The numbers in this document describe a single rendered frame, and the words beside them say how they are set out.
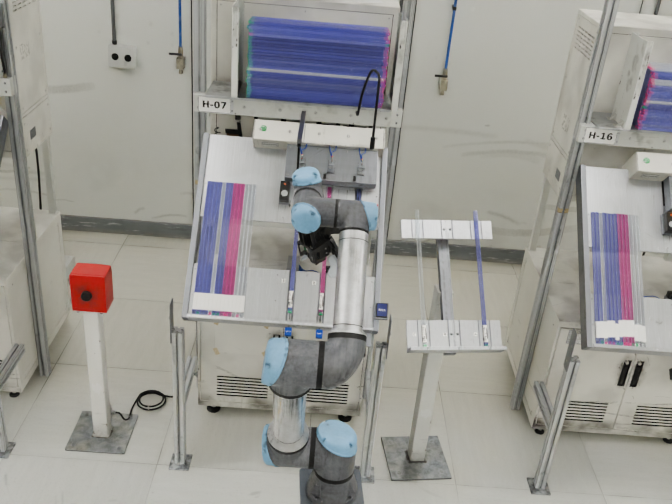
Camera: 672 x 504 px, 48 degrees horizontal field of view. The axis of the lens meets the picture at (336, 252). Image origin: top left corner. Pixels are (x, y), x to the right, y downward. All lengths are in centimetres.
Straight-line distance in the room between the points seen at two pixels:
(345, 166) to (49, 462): 164
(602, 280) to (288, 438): 140
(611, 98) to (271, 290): 151
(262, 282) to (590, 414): 158
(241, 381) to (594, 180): 164
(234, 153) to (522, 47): 205
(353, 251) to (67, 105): 305
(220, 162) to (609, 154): 155
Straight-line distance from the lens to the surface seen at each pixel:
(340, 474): 224
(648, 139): 313
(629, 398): 352
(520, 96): 452
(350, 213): 193
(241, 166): 291
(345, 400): 333
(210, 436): 334
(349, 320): 186
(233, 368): 325
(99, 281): 291
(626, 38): 316
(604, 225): 305
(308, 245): 212
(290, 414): 201
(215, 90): 294
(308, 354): 183
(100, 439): 336
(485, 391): 376
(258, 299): 275
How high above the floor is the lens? 223
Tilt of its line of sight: 28 degrees down
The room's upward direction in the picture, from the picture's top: 5 degrees clockwise
